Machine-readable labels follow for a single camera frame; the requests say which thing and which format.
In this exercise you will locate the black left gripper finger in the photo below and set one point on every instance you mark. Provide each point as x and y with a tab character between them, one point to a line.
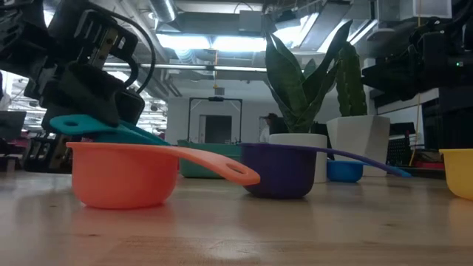
131	107
85	92

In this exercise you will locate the teal measuring cup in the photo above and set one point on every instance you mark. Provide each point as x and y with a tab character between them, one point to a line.
92	127

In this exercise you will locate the orange measuring cup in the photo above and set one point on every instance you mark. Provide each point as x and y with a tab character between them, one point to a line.
122	177

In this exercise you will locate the blue measuring cup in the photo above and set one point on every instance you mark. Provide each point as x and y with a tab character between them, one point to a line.
343	171

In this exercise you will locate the yellow measuring cup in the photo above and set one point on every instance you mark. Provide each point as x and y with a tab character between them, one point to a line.
460	173

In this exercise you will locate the purple measuring cup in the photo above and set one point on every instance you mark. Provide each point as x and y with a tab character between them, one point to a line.
281	173

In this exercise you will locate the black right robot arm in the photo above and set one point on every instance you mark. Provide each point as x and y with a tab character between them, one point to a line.
447	51

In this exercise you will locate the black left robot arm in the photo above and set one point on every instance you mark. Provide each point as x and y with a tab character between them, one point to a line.
18	44

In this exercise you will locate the teal plastic basket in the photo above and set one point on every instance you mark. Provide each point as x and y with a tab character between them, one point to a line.
199	172

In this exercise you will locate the green cactus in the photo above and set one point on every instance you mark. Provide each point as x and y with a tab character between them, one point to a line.
351	85

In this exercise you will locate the black perforated panel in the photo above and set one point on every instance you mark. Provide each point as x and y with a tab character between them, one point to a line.
401	151

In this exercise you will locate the white hexagonal plant pot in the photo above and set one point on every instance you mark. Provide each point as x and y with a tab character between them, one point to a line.
362	140

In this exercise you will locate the black monitor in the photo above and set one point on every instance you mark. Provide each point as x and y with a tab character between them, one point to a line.
11	125

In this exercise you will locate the flat red object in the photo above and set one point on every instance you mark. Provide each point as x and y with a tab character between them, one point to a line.
428	165

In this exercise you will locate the green snake plant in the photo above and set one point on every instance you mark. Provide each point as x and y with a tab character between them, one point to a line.
295	92

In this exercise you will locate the white round plant pot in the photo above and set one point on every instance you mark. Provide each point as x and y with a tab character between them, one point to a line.
295	138

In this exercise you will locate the black background rig frame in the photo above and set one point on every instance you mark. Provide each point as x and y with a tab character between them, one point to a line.
215	99

